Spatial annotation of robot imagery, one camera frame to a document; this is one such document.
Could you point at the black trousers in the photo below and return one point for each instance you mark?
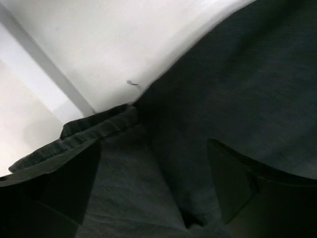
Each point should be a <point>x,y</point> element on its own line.
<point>249,83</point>

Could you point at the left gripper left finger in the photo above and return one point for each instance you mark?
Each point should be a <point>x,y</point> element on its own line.
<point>49,200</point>

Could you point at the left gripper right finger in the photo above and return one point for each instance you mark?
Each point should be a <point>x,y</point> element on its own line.
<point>259,201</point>

